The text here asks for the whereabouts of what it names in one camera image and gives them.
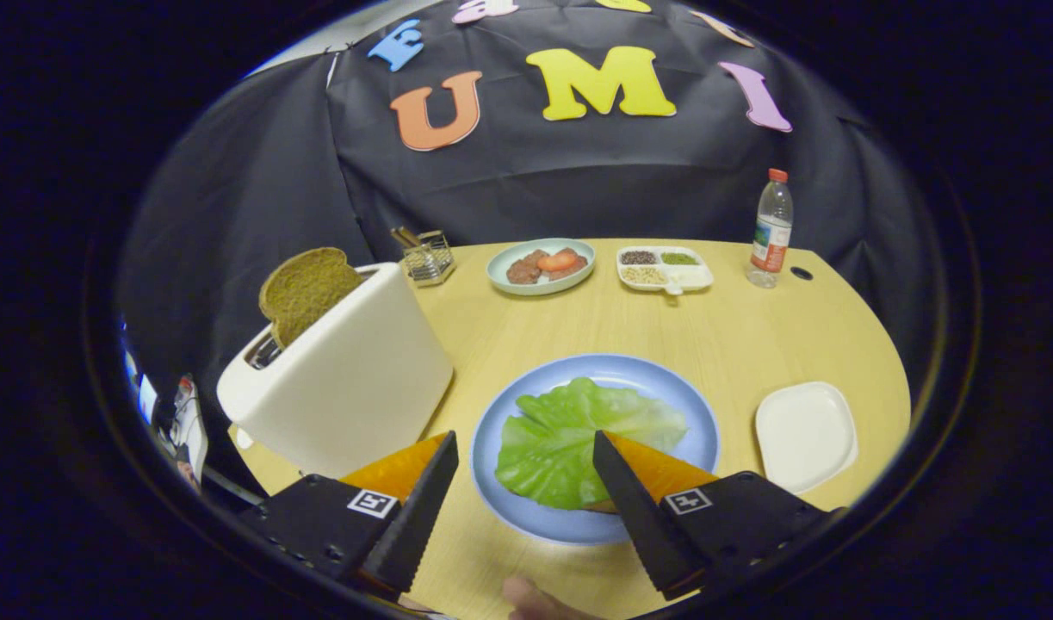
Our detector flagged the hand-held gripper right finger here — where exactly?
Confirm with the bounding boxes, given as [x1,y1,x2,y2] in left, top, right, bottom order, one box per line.
[592,430,845,602]

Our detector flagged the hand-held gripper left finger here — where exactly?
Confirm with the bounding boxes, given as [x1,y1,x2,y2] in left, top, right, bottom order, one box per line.
[238,431,460,599]

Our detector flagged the green lettuce leaf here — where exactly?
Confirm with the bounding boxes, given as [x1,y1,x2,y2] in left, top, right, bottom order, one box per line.
[494,376,689,511]

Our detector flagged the brown toasted bread slice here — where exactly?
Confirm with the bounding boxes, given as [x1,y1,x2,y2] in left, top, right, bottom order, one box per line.
[258,247,365,350]

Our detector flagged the white toaster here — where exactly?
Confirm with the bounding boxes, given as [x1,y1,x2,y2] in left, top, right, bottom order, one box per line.
[216,262,455,480]

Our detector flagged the blue round plate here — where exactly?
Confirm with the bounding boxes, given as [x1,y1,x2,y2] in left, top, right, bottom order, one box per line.
[469,353,722,547]

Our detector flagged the white square plate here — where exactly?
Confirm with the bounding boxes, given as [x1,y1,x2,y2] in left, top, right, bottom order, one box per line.
[754,381,859,496]

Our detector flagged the white divided condiment dish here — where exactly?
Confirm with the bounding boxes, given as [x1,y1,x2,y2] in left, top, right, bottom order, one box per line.
[616,245,715,296]

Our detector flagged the pale green round plate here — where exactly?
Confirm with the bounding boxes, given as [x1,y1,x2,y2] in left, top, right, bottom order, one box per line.
[486,238,597,297]

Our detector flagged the brown meat pieces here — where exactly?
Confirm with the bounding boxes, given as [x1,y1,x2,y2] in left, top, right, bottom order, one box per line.
[506,248,589,286]

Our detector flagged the clear bottle with red cap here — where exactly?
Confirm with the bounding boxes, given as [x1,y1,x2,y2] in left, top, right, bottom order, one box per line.
[746,168,795,289]

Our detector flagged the black backdrop cloth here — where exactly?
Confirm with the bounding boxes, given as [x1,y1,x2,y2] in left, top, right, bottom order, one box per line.
[117,0,945,496]

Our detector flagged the wire utensil holder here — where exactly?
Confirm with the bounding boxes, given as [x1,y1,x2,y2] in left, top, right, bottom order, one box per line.
[401,228,458,288]

